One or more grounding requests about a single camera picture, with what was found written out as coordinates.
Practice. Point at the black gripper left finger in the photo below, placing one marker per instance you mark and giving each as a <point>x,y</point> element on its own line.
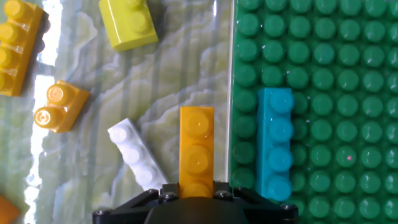
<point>124,211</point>

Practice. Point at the orange long sloped block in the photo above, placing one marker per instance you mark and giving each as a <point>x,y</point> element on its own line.
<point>7,213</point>

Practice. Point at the white four-stud block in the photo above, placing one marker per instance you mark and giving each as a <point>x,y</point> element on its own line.
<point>133,155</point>

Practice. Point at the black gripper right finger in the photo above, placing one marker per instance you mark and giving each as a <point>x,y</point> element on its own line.
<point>270,213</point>

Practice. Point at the lime square block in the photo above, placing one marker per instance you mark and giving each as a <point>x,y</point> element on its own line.
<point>127,28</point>

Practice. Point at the yellow-orange four-stud block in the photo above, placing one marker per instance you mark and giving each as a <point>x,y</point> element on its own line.
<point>21,46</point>
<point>196,146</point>

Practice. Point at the yellow-orange two-stud block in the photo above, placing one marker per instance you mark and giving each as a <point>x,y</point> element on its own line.
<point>66,109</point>

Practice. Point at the teal four-stud block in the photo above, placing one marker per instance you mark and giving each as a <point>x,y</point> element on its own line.
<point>264,140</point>

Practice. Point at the green studded baseplate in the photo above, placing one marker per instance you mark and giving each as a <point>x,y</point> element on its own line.
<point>342,93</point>

